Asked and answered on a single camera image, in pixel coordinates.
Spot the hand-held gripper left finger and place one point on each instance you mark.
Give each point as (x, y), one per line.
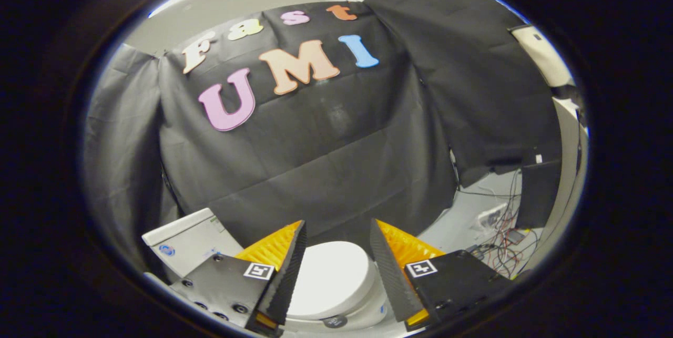
(286, 285)

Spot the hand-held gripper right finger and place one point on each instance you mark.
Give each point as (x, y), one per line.
(389, 280)

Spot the white toilet lid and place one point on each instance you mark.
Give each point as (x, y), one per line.
(331, 275)

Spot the white toilet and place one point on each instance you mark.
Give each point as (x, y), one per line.
(189, 243)

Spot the black backdrop cloth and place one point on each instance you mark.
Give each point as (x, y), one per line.
(315, 159)

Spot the small black device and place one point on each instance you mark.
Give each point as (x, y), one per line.
(515, 236)

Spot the black flat panel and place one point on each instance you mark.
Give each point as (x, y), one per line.
(539, 196)

